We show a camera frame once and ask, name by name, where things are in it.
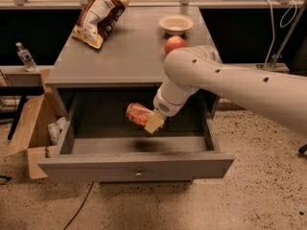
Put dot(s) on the grey drawer cabinet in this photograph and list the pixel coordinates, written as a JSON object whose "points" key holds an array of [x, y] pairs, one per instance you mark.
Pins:
{"points": [[132, 55]]}

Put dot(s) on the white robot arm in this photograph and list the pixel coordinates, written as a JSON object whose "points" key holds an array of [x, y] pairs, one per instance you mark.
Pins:
{"points": [[281, 98]]}

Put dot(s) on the white bowl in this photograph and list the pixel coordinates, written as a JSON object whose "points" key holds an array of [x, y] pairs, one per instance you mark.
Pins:
{"points": [[176, 24]]}

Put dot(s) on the metal drawer knob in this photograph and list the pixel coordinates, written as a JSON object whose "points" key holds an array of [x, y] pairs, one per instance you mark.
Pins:
{"points": [[139, 174]]}

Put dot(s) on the brown chip bag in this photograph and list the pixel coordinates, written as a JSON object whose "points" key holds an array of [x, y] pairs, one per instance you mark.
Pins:
{"points": [[97, 20]]}

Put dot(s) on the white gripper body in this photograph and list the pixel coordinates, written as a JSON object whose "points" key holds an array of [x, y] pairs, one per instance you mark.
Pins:
{"points": [[165, 106]]}

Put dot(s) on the clear plastic water bottle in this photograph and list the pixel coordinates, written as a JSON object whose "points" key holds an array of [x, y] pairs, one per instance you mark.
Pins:
{"points": [[26, 57]]}

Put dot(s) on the red apple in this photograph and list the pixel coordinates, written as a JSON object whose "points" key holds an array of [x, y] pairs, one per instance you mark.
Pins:
{"points": [[174, 42]]}

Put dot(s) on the brown cardboard box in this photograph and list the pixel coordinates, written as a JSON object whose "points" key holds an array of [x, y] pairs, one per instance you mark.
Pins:
{"points": [[31, 134]]}

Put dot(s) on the open grey top drawer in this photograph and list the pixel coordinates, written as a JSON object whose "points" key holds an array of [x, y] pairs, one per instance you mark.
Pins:
{"points": [[99, 143]]}

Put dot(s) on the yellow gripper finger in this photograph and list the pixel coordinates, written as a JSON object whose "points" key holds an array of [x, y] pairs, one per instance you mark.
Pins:
{"points": [[155, 121]]}

